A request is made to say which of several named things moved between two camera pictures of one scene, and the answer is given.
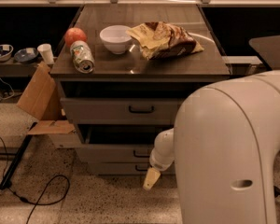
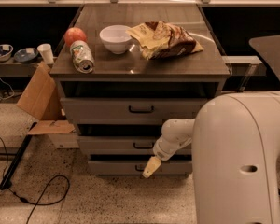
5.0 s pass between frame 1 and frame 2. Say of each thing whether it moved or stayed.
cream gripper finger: moved
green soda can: stayed
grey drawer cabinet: stayed
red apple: stayed
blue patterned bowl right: stayed
